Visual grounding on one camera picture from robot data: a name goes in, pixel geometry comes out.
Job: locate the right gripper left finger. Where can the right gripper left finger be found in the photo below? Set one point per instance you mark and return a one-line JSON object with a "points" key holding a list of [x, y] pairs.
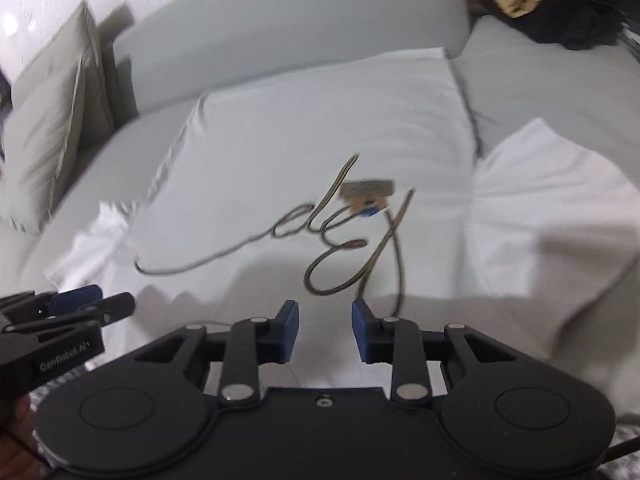
{"points": [[240, 350]]}

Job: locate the grey throw pillow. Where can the grey throw pillow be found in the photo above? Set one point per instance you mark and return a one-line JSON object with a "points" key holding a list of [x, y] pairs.
{"points": [[60, 108]]}

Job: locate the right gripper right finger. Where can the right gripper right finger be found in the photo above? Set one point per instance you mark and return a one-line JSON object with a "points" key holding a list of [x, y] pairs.
{"points": [[458, 349]]}

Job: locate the white t-shirt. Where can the white t-shirt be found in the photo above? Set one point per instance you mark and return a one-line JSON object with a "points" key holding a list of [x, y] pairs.
{"points": [[363, 179]]}

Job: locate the left hand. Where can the left hand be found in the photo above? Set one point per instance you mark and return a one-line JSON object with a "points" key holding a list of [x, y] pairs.
{"points": [[20, 459]]}

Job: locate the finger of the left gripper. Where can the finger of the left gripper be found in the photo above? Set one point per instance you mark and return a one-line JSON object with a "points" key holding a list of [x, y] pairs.
{"points": [[45, 304], [106, 312]]}

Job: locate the grey sofa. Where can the grey sofa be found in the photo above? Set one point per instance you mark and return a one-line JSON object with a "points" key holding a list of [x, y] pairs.
{"points": [[192, 47]]}

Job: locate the black folded garment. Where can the black folded garment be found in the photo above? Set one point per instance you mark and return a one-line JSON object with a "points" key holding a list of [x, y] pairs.
{"points": [[573, 24]]}

